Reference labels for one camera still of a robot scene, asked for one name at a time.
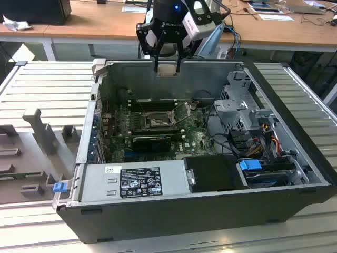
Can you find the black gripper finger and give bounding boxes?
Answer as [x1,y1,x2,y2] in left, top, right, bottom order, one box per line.
[175,36,199,74]
[135,22,166,73]

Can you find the small square CPU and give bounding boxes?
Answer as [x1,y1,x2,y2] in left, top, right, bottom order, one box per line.
[157,64,177,78]

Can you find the black RAM slot row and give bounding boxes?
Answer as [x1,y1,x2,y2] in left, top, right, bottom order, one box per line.
[130,126,185,136]
[131,98,179,112]

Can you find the CPU socket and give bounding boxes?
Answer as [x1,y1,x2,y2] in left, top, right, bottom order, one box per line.
[142,111,176,130]

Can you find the pale blue paper sheet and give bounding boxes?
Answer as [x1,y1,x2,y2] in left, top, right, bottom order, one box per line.
[122,5,148,14]

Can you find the wooden desk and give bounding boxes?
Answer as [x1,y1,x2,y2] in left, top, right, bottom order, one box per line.
[0,0,337,63]

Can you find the pale blue teach pendant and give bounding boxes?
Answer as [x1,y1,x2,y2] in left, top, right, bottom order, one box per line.
[199,22,226,59]

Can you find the silver metal drive cage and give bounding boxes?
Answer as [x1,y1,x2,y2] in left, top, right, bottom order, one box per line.
[213,70,265,132]

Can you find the green motherboard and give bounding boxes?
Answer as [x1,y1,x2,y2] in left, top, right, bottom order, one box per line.
[101,101,219,163]

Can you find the black graphics card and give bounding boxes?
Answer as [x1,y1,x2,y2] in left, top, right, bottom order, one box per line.
[131,135,172,152]

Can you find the flat tablet device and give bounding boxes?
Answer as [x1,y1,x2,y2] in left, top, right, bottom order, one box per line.
[250,7,281,14]

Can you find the white paper sheet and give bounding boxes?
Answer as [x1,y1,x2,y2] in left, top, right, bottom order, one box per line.
[259,13,295,22]

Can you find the black box on desk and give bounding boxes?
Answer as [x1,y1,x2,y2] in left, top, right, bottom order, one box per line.
[0,0,72,26]

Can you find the black plastic shroud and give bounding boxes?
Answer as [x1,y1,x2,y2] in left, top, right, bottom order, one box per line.
[183,154,250,193]

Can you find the blue disk carrier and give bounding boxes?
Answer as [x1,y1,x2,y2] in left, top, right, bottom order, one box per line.
[239,159,262,175]

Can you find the crumpled white paper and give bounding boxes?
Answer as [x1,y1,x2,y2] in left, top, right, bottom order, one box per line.
[2,14,33,32]

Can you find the grey laptop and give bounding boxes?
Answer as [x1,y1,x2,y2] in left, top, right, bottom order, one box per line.
[285,3,325,15]

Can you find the silver power supply unit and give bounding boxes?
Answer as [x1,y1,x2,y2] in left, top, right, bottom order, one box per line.
[78,160,191,202]

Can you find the hard disk drive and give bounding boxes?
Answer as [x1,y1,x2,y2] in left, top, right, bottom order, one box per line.
[243,170,288,188]

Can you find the grey parts rack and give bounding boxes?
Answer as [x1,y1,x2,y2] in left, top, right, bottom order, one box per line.
[0,108,80,205]

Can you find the black open PC case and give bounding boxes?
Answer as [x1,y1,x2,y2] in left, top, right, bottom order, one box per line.
[52,58,337,245]

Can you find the green circuit board stick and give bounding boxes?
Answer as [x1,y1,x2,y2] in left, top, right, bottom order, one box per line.
[0,173,21,182]

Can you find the blue cable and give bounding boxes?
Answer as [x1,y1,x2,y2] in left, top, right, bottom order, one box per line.
[223,24,242,54]

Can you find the black internal cables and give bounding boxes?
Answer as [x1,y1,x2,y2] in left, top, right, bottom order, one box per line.
[207,104,239,157]

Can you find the yellow and red wires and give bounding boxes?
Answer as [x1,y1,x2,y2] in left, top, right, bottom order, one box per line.
[247,132,281,157]

